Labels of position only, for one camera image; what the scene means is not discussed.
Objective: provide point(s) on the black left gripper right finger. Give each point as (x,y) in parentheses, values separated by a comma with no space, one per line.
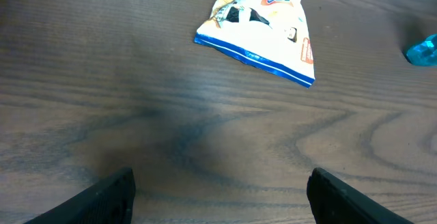
(334,201)

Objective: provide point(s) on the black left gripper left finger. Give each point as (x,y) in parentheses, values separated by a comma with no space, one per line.
(109,201)

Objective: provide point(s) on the teal mouthwash bottle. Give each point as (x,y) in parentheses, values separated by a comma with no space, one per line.
(423,54)

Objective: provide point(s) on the snack bag with red label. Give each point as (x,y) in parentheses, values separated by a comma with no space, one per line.
(271,35)

